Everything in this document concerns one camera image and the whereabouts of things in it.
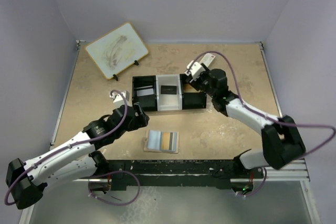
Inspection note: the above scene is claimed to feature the black bin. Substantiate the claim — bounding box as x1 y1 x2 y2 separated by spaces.
132 76 158 112
180 73 207 110

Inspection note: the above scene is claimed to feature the aluminium table frame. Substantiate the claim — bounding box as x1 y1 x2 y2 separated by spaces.
18 40 321 224

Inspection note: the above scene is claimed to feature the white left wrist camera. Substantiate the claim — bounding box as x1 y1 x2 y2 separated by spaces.
109 90 130 108

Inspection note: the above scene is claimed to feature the gold card in right bin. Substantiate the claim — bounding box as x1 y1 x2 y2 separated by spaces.
183 84 197 93

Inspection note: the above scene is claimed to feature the white middle bin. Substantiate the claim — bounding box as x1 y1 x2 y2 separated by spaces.
156 74 182 111

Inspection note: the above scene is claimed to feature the black board stand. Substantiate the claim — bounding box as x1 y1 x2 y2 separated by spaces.
112 60 140 81

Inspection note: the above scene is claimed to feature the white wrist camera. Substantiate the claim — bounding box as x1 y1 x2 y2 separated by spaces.
185 61 206 80
109 90 130 108

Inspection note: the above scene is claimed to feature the beige card holder wallet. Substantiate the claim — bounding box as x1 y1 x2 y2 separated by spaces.
144 130 180 154

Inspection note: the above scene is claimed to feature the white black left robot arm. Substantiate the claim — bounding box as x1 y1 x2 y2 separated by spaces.
4 103 150 209

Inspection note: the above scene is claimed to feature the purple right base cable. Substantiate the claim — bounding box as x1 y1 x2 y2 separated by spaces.
235 167 267 199

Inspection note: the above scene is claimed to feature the white board with wooden frame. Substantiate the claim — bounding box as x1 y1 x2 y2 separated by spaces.
85 22 149 80

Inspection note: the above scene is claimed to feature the white card in left bin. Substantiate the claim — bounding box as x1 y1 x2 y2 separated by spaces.
136 88 154 97

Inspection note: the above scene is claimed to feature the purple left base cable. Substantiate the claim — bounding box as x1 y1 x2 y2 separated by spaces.
88 170 141 206

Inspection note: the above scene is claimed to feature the black card in middle bin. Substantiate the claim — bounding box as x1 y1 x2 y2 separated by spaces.
160 85 177 95

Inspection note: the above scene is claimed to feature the black left bin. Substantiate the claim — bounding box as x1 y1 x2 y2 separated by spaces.
132 76 158 112

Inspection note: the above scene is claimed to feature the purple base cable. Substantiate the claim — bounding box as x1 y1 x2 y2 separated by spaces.
88 170 141 206
235 167 267 199

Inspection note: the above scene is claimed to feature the black right bin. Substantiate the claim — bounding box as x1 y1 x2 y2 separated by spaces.
180 73 207 110

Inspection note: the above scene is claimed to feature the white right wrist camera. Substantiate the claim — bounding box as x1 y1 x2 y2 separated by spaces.
185 61 206 80

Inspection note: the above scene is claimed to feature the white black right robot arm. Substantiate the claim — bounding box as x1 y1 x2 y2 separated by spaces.
186 67 306 177

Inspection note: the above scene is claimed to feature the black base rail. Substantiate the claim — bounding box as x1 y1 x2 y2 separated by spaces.
91 159 264 191

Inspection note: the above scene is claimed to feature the small white red box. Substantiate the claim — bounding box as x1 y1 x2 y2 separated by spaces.
199 53 216 67

